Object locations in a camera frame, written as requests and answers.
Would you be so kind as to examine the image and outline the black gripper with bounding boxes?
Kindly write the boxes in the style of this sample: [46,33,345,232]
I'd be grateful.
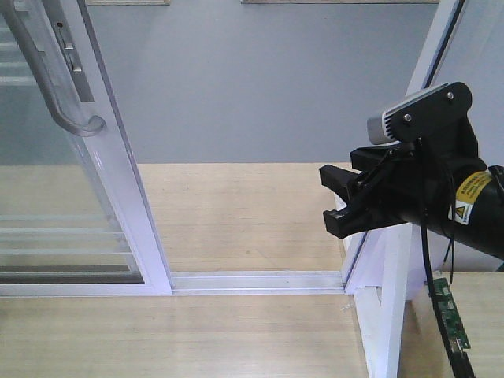
[319,82,488,239]

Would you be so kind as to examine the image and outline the white sliding transparent door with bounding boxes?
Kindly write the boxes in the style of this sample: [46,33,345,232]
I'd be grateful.
[1,1,172,297]

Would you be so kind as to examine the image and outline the green circuit board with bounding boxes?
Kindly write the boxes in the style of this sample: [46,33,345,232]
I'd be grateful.
[433,277,471,353]

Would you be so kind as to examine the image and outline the aluminium floor track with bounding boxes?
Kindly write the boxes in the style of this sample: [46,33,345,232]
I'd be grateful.
[172,270,344,295]

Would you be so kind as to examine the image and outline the light wooden box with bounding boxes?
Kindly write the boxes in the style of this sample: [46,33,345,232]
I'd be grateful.
[398,272,503,377]

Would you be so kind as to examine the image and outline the silver door lock plate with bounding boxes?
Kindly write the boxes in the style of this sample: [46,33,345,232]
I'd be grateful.
[52,20,95,102]

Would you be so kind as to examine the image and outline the white door frame post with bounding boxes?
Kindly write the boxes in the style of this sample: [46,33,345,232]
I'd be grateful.
[342,1,465,295]

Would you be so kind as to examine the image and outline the grey metal door handle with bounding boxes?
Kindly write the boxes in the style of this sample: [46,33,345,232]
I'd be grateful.
[1,1,106,137]

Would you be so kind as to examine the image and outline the white triangular support bracket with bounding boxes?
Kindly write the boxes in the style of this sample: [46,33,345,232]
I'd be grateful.
[354,225,412,377]

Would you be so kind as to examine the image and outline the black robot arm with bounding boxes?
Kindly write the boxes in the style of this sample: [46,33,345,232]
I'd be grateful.
[320,82,503,258]

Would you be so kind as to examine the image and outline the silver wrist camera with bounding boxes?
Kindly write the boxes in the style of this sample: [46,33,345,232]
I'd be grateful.
[366,82,450,146]

